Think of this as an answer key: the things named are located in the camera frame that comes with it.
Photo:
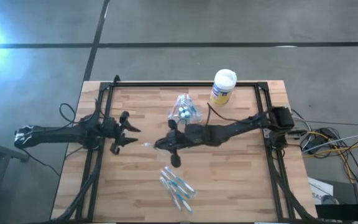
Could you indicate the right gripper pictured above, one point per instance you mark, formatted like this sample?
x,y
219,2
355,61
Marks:
x,y
175,133

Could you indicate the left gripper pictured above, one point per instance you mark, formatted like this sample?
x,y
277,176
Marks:
x,y
122,130

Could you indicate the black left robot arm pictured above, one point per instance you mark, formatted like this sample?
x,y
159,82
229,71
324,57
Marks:
x,y
57,133

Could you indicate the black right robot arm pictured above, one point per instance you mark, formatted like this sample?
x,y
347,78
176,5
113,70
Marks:
x,y
238,129

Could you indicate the clear acrylic organizer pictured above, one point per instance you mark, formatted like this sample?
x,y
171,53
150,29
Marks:
x,y
197,117

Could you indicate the yellow Lysol wipes canister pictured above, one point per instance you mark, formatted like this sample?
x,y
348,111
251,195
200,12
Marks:
x,y
224,84

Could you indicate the white printed box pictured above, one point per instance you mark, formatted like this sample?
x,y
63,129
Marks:
x,y
320,189

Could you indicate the black equipment case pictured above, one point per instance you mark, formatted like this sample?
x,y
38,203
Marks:
x,y
346,214

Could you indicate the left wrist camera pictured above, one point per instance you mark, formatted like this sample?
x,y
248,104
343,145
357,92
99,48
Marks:
x,y
110,129

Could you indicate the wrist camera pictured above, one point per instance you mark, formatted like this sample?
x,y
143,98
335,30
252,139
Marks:
x,y
188,135
110,129

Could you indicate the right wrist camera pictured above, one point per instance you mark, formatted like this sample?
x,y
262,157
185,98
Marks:
x,y
188,135

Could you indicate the black aluminium table frame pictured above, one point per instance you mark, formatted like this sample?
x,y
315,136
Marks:
x,y
182,84

